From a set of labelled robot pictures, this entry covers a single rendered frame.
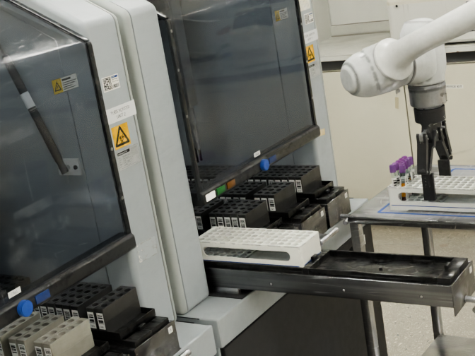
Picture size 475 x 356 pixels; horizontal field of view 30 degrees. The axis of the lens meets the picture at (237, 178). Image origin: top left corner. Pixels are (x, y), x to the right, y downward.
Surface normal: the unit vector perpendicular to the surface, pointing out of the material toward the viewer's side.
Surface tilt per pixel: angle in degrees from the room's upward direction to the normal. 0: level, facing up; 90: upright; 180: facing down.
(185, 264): 90
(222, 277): 90
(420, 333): 0
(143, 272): 90
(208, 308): 0
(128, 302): 90
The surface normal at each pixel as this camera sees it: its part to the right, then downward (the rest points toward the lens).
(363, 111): -0.53, 0.31
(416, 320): -0.16, -0.95
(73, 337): 0.84, 0.00
